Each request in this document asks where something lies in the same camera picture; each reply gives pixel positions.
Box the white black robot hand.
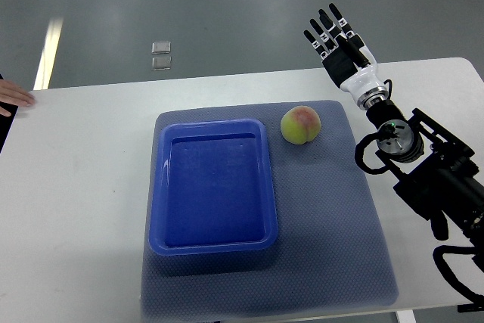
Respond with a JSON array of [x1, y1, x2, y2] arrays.
[[303, 3, 389, 107]]

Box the yellow-red peach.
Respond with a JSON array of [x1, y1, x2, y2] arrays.
[[280, 105, 322, 145]]

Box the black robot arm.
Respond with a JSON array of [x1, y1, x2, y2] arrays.
[[304, 4, 483, 312]]

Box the lower metal floor plate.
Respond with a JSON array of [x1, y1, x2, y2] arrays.
[[151, 55, 172, 70]]

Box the metal floor plate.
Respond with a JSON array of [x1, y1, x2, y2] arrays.
[[151, 55, 172, 70], [151, 41, 171, 54]]

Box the upper metal floor plate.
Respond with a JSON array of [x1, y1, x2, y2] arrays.
[[151, 41, 171, 54]]

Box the person's hand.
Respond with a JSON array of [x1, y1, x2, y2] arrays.
[[0, 79, 36, 107]]

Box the blue plastic tray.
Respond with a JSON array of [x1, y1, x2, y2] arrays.
[[148, 119, 278, 256]]

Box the blue-grey textured mat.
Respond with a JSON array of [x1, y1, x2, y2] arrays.
[[141, 101, 399, 322]]

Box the white table leg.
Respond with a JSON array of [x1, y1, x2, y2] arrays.
[[395, 309, 417, 323]]

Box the black sleeve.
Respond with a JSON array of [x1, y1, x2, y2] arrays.
[[0, 94, 18, 149]]

